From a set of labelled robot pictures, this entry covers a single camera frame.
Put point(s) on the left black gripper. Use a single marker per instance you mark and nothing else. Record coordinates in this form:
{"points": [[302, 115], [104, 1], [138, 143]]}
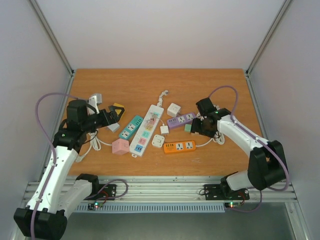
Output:
{"points": [[115, 119]]}

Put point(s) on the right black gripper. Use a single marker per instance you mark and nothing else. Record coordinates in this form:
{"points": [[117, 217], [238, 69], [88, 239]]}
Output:
{"points": [[195, 126]]}

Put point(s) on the pink cube socket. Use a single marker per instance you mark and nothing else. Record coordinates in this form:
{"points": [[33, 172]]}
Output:
{"points": [[120, 146]]}

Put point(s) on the long white power strip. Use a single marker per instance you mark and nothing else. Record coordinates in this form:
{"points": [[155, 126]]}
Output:
{"points": [[146, 130]]}

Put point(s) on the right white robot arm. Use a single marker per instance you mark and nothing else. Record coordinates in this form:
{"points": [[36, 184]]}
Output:
{"points": [[267, 162]]}

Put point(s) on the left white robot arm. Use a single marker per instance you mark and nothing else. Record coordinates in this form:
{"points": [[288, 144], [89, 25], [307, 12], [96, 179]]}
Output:
{"points": [[46, 214]]}

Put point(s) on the grey plug adapter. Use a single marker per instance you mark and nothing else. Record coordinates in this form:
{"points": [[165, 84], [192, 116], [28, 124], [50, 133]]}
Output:
{"points": [[113, 127]]}

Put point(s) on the yellow cube adapter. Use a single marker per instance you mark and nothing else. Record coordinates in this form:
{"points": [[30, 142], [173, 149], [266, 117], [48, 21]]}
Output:
{"points": [[119, 109]]}

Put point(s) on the green small adapter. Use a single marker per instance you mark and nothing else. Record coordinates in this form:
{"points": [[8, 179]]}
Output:
{"points": [[187, 128]]}

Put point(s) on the purple power strip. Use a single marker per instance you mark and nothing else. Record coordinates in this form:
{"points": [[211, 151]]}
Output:
{"points": [[181, 120]]}

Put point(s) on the teal power strip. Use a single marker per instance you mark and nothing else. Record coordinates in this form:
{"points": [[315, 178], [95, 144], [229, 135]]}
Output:
{"points": [[131, 128]]}

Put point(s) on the white cube socket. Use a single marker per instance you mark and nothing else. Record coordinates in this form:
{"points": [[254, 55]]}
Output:
{"points": [[173, 110]]}

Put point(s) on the orange power strip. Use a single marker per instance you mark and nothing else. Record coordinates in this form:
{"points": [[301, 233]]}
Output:
{"points": [[179, 147]]}

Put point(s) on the white usb charger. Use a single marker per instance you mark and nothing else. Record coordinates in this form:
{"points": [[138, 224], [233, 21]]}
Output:
{"points": [[164, 130]]}

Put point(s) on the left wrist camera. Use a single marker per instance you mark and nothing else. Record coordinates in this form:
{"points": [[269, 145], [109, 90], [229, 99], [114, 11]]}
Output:
{"points": [[94, 100]]}

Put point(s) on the white round switch socket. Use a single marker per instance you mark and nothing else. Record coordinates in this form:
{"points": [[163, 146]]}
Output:
{"points": [[158, 141]]}

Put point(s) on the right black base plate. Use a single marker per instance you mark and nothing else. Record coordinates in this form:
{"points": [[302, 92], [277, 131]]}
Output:
{"points": [[215, 192]]}

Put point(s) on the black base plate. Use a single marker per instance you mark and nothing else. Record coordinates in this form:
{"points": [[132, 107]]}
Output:
{"points": [[109, 193], [215, 192]]}

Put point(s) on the aluminium rail frame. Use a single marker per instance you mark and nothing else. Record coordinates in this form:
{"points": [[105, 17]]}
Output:
{"points": [[159, 177]]}

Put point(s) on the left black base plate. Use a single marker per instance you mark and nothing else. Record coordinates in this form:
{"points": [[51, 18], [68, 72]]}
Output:
{"points": [[109, 193]]}

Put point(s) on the grey slotted cable duct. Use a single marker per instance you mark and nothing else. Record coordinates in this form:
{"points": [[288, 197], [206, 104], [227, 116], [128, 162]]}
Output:
{"points": [[141, 208]]}

